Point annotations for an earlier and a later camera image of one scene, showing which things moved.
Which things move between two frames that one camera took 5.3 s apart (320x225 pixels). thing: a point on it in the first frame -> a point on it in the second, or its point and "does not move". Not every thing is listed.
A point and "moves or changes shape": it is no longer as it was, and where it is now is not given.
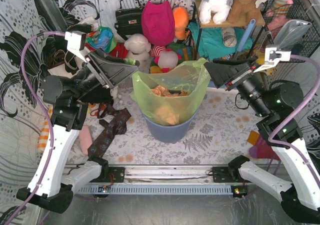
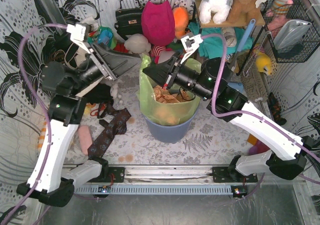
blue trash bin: (170, 134) does not move
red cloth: (119, 51) does not move
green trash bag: (171, 98) moves or changes shape
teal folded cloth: (211, 43) does not move
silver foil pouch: (289, 33) does not move
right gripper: (236, 77) -> (172, 73)
